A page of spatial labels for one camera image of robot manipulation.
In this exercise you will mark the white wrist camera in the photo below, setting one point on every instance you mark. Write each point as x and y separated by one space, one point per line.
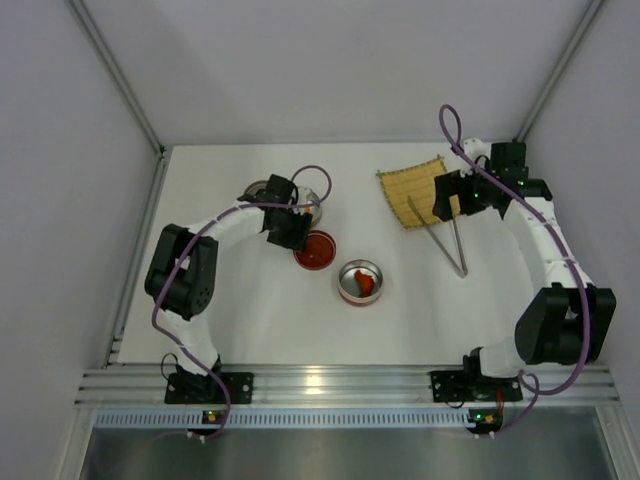
476 151
304 197

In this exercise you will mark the bamboo mat tray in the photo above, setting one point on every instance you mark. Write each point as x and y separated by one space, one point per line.
416 183

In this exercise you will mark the red-banded steel bowl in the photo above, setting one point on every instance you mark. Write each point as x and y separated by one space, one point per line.
347 287

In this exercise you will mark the slotted cable duct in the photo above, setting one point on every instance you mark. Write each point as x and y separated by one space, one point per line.
296 418

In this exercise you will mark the red round lid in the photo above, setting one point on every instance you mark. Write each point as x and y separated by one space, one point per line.
319 251

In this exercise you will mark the steel serving tongs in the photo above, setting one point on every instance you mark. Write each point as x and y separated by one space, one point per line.
460 265

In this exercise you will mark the grey-banded steel bowl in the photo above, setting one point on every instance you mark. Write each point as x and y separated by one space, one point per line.
317 211

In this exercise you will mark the red chicken drumstick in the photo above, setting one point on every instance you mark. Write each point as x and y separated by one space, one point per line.
365 282

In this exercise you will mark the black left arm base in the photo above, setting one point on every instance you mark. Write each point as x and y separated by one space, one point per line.
185 388

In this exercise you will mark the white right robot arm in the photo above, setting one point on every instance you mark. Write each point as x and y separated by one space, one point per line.
568 319

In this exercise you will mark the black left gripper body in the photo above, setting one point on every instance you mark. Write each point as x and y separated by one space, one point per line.
290 231

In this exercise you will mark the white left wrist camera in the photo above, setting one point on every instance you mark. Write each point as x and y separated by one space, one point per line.
304 197

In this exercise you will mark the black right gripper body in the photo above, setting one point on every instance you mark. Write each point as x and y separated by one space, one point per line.
446 195

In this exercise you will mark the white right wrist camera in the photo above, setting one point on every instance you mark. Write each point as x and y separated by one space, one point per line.
476 151

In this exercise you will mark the aluminium front rail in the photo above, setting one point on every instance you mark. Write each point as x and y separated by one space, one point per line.
320 386

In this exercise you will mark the grey round lid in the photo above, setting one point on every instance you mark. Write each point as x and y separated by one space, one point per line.
255 188

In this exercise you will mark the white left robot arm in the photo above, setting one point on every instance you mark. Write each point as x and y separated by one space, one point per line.
182 274

